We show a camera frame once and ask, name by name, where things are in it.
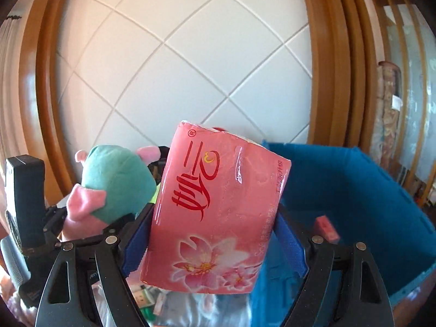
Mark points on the beige curtain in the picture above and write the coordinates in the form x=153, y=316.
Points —
x=10, y=92

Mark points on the pink pig plush toy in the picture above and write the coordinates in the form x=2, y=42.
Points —
x=115, y=180

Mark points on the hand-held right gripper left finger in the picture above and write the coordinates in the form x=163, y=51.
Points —
x=136, y=242

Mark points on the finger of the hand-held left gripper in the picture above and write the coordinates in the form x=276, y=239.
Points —
x=54, y=223

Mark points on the blue plastic storage bin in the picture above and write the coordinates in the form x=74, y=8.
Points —
x=340, y=184

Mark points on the white green small box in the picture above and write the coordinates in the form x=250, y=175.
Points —
x=141, y=295

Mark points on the wooden frame post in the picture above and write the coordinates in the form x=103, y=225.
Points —
x=337, y=58
x=44, y=75

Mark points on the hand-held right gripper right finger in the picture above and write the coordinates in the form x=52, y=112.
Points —
x=289, y=245

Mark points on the pink floral tissue pack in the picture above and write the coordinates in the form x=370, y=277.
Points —
x=218, y=204
x=325, y=228

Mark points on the wooden framed glass partition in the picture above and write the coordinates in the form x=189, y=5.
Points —
x=414, y=75

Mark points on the patterned rolled carpet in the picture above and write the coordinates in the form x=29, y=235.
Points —
x=388, y=115

